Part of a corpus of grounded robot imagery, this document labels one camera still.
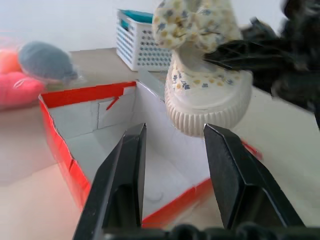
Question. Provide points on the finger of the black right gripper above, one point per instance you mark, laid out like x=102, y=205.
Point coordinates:
x=245, y=46
x=245, y=63

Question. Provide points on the white perforated plastic basket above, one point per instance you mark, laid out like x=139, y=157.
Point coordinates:
x=136, y=50

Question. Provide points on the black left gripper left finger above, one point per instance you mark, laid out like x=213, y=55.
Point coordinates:
x=117, y=180

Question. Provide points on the cream floral shoe with bow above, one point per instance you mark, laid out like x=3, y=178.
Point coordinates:
x=207, y=105

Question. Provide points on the teal item in basket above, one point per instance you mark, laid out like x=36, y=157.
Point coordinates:
x=136, y=15

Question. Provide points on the red cardboard shoebox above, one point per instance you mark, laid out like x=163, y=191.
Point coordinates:
x=75, y=117

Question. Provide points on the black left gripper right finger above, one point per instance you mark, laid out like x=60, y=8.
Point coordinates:
x=240, y=180

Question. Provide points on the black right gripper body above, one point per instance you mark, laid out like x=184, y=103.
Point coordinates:
x=297, y=55

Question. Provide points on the orange plush toy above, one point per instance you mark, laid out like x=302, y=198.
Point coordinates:
x=8, y=61

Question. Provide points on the pink plush toy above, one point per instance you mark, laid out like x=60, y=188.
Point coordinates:
x=17, y=90

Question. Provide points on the grey plush toy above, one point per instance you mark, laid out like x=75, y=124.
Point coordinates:
x=45, y=61

